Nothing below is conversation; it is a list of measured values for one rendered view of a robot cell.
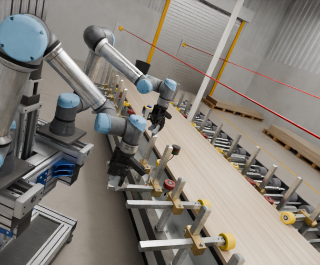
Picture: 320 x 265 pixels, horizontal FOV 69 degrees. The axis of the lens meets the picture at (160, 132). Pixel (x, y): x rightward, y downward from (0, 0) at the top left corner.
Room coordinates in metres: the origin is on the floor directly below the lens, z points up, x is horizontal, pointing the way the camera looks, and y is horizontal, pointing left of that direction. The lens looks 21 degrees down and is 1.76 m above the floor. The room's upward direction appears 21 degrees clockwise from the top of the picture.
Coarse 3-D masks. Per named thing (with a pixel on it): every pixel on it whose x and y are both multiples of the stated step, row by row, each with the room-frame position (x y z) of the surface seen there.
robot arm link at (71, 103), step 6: (60, 96) 1.24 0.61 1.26; (66, 96) 1.26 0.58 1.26; (72, 96) 1.28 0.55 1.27; (60, 102) 1.22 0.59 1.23; (66, 102) 1.22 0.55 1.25; (72, 102) 1.23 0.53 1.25; (78, 102) 1.28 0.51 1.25; (60, 108) 1.21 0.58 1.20; (66, 108) 1.22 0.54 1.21; (72, 108) 1.24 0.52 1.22; (78, 108) 1.29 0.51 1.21; (60, 114) 1.21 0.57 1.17; (66, 114) 1.22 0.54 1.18; (72, 114) 1.24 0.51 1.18
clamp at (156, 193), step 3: (150, 180) 1.38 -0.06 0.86; (150, 183) 1.36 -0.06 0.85; (153, 186) 1.32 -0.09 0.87; (156, 186) 1.33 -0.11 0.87; (159, 186) 1.34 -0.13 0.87; (153, 189) 1.31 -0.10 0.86; (156, 189) 1.30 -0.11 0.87; (153, 192) 1.29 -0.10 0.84; (156, 192) 1.28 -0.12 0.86; (159, 192) 1.29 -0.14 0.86; (153, 195) 1.28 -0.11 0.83; (156, 195) 1.28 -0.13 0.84; (159, 195) 1.30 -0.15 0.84
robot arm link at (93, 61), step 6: (108, 30) 1.41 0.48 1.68; (108, 36) 1.37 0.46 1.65; (108, 42) 1.37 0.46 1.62; (114, 42) 1.45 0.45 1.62; (90, 48) 1.35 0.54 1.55; (90, 54) 1.37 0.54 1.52; (96, 54) 1.36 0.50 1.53; (90, 60) 1.36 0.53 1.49; (96, 60) 1.37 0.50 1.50; (84, 66) 1.38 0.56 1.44; (90, 66) 1.36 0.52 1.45; (96, 66) 1.38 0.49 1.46; (84, 72) 1.37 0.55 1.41; (90, 72) 1.37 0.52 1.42; (96, 72) 1.39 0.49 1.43; (90, 78) 1.37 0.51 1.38; (78, 96) 1.35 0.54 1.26; (84, 102) 1.36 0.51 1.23; (84, 108) 1.37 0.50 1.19
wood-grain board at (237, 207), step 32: (128, 96) 2.99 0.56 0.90; (192, 128) 2.70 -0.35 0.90; (192, 160) 1.85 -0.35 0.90; (224, 160) 2.12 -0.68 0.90; (192, 192) 1.37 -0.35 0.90; (224, 192) 1.53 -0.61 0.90; (256, 192) 1.72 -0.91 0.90; (224, 224) 1.17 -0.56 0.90; (256, 224) 1.30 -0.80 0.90; (288, 224) 1.44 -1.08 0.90; (224, 256) 0.93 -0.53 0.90; (256, 256) 1.01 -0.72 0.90; (288, 256) 1.11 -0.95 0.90
